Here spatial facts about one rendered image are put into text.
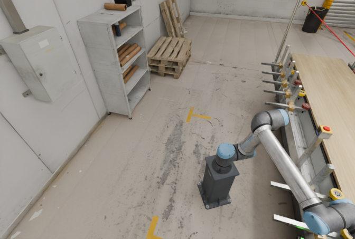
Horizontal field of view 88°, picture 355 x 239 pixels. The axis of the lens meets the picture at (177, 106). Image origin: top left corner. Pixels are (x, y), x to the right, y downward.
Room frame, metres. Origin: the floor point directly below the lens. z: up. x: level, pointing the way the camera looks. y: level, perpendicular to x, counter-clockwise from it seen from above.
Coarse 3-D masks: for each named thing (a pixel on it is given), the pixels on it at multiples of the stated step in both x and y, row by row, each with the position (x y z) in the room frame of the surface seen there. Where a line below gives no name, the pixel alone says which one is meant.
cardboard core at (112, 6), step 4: (104, 4) 2.83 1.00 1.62; (108, 4) 2.81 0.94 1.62; (112, 4) 2.80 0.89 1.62; (116, 4) 2.79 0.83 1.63; (120, 4) 2.78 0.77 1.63; (124, 4) 2.77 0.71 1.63; (108, 8) 2.81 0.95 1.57; (112, 8) 2.79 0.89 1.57; (116, 8) 2.77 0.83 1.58; (120, 8) 2.75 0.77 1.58; (124, 8) 2.74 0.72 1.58
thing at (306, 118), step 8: (304, 96) 1.80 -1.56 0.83; (296, 104) 1.87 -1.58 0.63; (304, 112) 1.60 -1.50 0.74; (304, 120) 1.51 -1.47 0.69; (312, 120) 1.39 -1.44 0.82; (304, 128) 1.43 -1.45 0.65; (312, 128) 1.31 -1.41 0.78; (312, 136) 1.24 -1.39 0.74; (320, 144) 1.08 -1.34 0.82; (312, 152) 1.09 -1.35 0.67; (320, 152) 1.01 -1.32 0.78; (312, 160) 1.02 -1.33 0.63; (320, 160) 0.95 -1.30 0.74; (320, 168) 0.89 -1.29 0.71; (328, 176) 0.78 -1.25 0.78; (320, 184) 0.78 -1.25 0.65; (328, 184) 0.73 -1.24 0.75; (336, 184) 0.68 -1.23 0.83; (328, 192) 0.67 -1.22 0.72; (336, 232) 0.41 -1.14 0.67
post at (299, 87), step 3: (297, 87) 1.62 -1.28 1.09; (300, 87) 1.60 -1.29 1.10; (297, 90) 1.60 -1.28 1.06; (300, 90) 1.59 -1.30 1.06; (294, 93) 1.62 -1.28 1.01; (297, 93) 1.60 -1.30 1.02; (294, 96) 1.60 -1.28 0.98; (291, 99) 1.62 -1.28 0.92; (294, 99) 1.60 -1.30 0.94; (291, 102) 1.60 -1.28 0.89; (288, 111) 1.60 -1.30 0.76
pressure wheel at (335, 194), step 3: (333, 189) 0.61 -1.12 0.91; (336, 189) 0.61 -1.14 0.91; (330, 192) 0.59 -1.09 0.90; (333, 192) 0.59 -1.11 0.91; (336, 192) 0.59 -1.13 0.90; (339, 192) 0.59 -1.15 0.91; (330, 195) 0.58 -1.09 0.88; (333, 195) 0.57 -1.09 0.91; (336, 195) 0.57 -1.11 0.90; (339, 195) 0.57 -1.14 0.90; (342, 195) 0.57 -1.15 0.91; (333, 198) 0.56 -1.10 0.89; (336, 198) 0.55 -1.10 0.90; (339, 198) 0.55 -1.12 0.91
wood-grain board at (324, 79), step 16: (304, 64) 2.46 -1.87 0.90; (320, 64) 2.47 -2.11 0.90; (336, 64) 2.47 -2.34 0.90; (304, 80) 2.04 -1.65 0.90; (320, 80) 2.04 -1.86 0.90; (336, 80) 2.04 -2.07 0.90; (352, 80) 2.04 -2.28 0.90; (320, 96) 1.71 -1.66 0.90; (336, 96) 1.71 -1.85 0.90; (352, 96) 1.71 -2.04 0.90; (320, 112) 1.43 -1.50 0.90; (336, 112) 1.43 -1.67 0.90; (352, 112) 1.43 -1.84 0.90; (336, 128) 1.20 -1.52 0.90; (352, 128) 1.20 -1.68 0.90; (336, 144) 1.01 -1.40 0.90; (352, 144) 1.01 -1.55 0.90; (336, 160) 0.85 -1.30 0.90; (352, 160) 0.85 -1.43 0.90; (336, 176) 0.71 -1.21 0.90; (352, 176) 0.71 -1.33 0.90; (352, 192) 0.59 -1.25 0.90
